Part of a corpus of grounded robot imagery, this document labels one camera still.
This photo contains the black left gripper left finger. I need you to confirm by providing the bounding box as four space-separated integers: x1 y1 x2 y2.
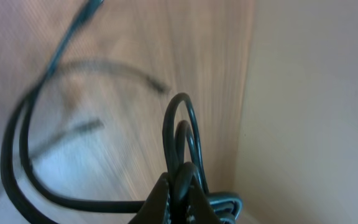
129 172 171 224

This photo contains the black USB cable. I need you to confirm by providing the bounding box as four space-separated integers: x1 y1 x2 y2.
0 58 170 212
0 0 244 224

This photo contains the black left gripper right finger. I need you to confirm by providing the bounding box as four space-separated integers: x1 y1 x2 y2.
186 183 221 224

